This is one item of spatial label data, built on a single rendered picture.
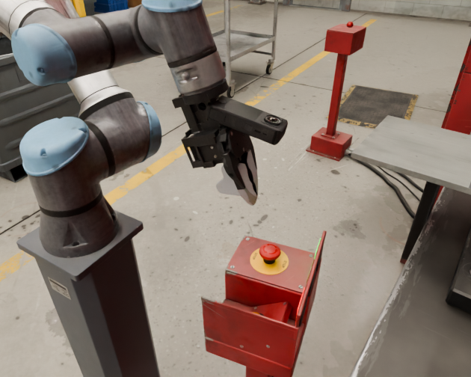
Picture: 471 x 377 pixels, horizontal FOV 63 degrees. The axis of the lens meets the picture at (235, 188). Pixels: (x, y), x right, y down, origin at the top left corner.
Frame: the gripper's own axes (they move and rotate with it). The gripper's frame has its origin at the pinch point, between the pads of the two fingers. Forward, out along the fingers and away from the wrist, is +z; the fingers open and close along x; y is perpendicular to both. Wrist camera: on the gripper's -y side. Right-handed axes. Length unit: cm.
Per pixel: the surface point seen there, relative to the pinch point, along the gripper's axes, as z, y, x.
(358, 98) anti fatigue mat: 84, 27, -295
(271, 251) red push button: 11.4, 0.2, 0.6
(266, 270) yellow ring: 14.0, 1.4, 2.6
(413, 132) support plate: -0.1, -24.7, -17.2
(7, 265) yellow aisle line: 43, 151, -31
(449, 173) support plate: 1.7, -29.2, -4.7
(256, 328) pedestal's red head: 15.2, -0.2, 14.6
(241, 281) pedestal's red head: 14.4, 5.6, 5.2
